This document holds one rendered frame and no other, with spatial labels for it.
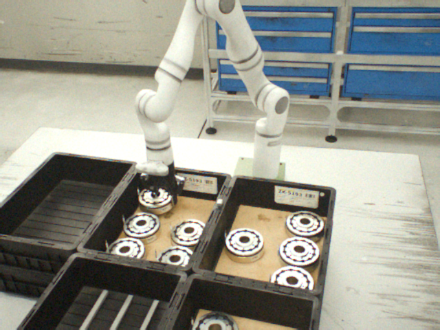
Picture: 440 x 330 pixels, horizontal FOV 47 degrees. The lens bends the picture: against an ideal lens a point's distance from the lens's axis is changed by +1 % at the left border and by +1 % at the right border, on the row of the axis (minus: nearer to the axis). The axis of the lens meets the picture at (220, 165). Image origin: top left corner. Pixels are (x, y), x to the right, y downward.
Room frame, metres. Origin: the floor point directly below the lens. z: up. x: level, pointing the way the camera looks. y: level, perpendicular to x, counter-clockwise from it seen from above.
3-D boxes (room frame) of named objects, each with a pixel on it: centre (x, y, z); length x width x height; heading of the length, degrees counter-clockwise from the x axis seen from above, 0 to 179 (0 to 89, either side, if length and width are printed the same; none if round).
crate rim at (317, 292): (0.96, -0.12, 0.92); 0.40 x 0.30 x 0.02; 162
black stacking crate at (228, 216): (0.96, -0.12, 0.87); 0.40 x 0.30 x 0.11; 162
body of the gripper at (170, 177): (1.16, 0.17, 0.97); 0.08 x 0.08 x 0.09
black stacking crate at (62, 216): (1.14, 0.45, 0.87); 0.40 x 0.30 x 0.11; 162
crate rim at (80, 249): (1.05, 0.17, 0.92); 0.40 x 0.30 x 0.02; 162
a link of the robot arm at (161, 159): (1.14, 0.17, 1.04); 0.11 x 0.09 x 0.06; 163
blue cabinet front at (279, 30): (2.93, -0.37, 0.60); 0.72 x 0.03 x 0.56; 76
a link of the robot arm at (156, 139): (1.17, 0.17, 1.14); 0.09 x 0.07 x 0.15; 38
